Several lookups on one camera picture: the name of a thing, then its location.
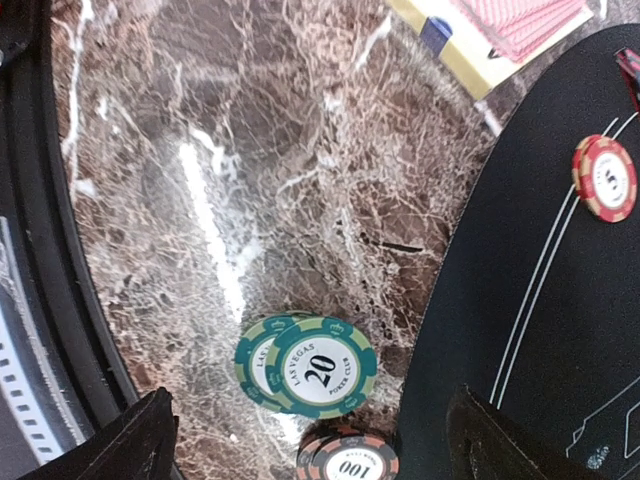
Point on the black poker chip stack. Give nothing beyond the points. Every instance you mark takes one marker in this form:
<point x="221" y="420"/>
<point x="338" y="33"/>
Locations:
<point x="343" y="452"/>

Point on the yellow blue card box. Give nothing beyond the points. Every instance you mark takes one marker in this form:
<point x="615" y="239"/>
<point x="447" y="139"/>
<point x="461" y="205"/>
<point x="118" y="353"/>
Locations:
<point x="463" y="49"/>

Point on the black front rail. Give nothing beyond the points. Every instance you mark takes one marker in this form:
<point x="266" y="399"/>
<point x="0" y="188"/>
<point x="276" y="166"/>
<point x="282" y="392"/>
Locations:
<point x="35" y="199"/>

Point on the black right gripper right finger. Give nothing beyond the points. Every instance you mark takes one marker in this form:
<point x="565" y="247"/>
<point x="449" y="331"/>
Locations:
<point x="485" y="444"/>

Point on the red triangular all-in marker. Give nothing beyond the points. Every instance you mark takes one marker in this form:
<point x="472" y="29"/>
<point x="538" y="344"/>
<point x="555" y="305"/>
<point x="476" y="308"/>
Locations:
<point x="628" y="62"/>

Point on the red poker chip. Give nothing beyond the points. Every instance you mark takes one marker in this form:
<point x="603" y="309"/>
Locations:
<point x="605" y="178"/>

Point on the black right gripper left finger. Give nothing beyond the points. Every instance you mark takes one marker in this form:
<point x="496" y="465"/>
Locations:
<point x="139" y="444"/>

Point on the green poker chip stack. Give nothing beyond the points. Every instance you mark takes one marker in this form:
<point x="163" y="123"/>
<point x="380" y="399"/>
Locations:
<point x="299" y="363"/>

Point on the red-backed playing card deck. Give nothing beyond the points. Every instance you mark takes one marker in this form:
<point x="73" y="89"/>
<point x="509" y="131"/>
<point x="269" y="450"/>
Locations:
<point x="516" y="28"/>

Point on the round black poker mat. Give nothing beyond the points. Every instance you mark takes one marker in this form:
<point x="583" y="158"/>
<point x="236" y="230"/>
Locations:
<point x="536" y="306"/>

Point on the white slotted cable duct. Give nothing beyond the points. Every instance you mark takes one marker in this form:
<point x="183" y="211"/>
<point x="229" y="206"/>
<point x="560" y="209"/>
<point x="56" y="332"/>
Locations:
<point x="37" y="399"/>

